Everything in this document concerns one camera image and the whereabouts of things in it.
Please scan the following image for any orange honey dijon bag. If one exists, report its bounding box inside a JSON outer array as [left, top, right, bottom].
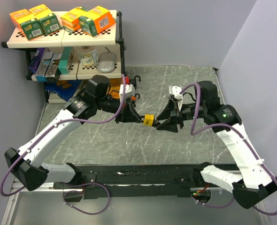
[[105, 78, 123, 104]]

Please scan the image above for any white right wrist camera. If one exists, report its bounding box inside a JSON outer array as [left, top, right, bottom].
[[169, 85, 183, 110]]

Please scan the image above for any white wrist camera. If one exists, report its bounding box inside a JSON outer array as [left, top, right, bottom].
[[119, 84, 136, 100], [169, 85, 183, 110]]

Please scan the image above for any beige three-tier shelf rack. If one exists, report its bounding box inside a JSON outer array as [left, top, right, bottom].
[[1, 10, 126, 103]]

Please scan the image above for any paper towel roll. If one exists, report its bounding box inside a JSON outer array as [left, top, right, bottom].
[[77, 46, 99, 67]]

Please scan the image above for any orange green sponge box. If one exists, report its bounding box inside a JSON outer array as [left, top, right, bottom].
[[9, 9, 44, 40], [29, 4, 62, 35], [79, 6, 115, 37]]

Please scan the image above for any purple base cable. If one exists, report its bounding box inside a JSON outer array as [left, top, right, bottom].
[[62, 182, 111, 215]]

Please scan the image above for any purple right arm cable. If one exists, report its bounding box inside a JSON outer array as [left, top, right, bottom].
[[179, 82, 277, 216]]

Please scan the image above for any yellow orange sponge pack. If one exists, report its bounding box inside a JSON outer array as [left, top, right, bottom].
[[60, 6, 89, 33]]

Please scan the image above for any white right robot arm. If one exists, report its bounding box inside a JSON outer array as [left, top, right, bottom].
[[154, 81, 277, 215]]

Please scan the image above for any silver mesh pouch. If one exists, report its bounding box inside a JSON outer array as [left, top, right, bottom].
[[97, 47, 116, 73]]

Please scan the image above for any aluminium rail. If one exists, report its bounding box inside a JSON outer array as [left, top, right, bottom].
[[10, 170, 262, 191]]

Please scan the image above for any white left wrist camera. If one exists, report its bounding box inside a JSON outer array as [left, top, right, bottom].
[[119, 84, 136, 100]]

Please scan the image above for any black padlock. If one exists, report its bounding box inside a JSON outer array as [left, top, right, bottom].
[[129, 75, 141, 89]]

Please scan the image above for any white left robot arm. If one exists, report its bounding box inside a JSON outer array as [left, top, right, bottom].
[[5, 75, 141, 191]]

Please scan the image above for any white grey box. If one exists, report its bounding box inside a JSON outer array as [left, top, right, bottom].
[[35, 52, 54, 82]]

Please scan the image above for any purple box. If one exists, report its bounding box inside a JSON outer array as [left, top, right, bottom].
[[28, 48, 48, 74]]

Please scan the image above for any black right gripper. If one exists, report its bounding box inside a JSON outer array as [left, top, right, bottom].
[[156, 98, 206, 133]]

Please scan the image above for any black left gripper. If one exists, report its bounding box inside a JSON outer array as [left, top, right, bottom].
[[96, 96, 141, 124]]

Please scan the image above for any grey black box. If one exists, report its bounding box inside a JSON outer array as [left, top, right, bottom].
[[45, 53, 62, 83]]

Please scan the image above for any orange padlock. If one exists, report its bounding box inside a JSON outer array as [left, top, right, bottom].
[[130, 93, 140, 103]]

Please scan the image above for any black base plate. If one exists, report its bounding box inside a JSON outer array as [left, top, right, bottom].
[[53, 164, 247, 200]]

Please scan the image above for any yellow padlock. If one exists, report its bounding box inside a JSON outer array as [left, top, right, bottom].
[[143, 114, 155, 127]]

